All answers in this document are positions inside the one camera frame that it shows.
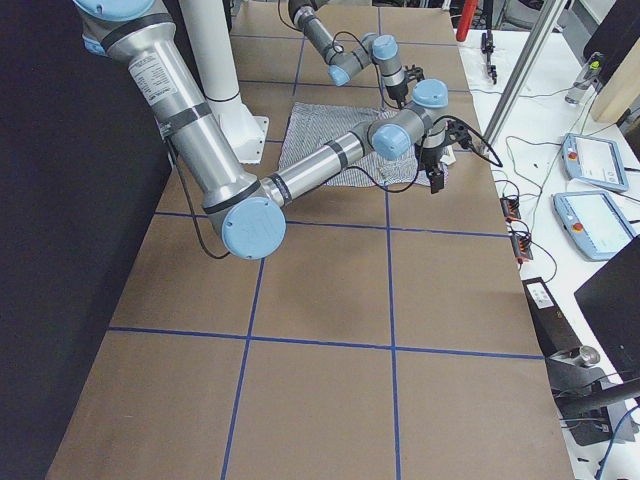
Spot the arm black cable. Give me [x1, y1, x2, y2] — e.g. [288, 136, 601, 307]
[277, 0, 385, 101]
[167, 115, 503, 260]

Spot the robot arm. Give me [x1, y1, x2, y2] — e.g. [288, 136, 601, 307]
[76, 1, 453, 260]
[287, 1, 425, 108]

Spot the near teach pendant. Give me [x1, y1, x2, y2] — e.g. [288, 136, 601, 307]
[552, 190, 637, 261]

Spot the black monitor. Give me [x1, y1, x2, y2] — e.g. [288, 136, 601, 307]
[574, 237, 640, 375]

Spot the red cylinder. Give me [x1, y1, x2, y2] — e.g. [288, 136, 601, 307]
[456, 0, 478, 42]

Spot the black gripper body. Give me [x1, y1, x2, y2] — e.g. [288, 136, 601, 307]
[394, 65, 425, 105]
[417, 117, 470, 194]

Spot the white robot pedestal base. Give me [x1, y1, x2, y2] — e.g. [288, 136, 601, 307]
[179, 0, 269, 164]

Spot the striped polo shirt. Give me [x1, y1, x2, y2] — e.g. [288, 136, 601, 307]
[278, 102, 430, 188]

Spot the orange black connector strip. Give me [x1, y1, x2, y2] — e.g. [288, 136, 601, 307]
[499, 196, 533, 265]

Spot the black power strip box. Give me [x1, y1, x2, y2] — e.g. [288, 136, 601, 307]
[522, 277, 582, 357]

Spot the aluminium frame post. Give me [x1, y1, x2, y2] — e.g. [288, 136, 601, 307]
[483, 0, 566, 147]

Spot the teach pendant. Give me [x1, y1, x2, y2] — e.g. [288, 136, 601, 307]
[561, 133, 629, 193]
[552, 190, 637, 261]

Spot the far teach pendant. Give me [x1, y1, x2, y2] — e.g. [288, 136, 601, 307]
[561, 133, 629, 193]

